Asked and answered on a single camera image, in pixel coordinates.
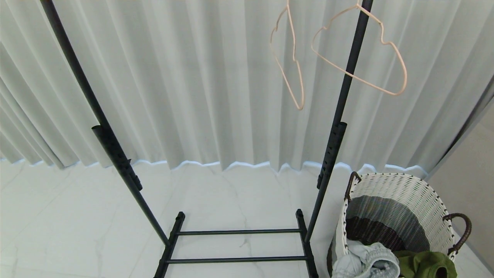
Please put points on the white curtain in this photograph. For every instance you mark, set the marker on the white curtain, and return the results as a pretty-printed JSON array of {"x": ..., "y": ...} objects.
[{"x": 193, "y": 77}]

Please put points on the green long-sleeved shirt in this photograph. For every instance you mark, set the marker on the green long-sleeved shirt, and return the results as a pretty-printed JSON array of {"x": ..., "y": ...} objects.
[{"x": 424, "y": 264}]

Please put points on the pink clothes hanger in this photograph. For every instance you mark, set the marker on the pink clothes hanger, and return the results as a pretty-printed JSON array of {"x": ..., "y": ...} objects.
[
  {"x": 300, "y": 107},
  {"x": 394, "y": 94}
]

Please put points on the pale grey shorts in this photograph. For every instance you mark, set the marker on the pale grey shorts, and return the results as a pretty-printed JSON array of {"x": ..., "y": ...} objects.
[{"x": 366, "y": 258}]

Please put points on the black clothes rack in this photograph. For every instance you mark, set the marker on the black clothes rack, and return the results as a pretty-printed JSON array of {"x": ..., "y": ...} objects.
[{"x": 115, "y": 152}]

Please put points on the white laundry basket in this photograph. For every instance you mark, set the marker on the white laundry basket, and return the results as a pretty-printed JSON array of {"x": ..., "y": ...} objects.
[{"x": 405, "y": 189}]

